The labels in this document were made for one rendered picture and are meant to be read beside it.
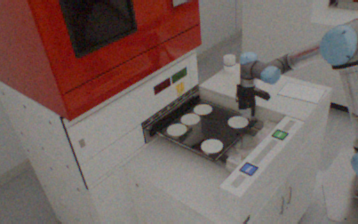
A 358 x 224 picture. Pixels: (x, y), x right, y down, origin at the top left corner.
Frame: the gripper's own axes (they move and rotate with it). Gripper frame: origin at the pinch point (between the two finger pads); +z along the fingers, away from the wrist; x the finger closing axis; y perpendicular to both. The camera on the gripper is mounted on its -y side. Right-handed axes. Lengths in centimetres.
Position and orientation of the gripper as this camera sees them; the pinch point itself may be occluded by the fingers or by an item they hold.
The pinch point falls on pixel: (251, 118)
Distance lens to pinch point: 169.2
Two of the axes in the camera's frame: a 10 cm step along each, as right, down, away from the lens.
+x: 0.5, 5.6, -8.3
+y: -9.9, 1.2, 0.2
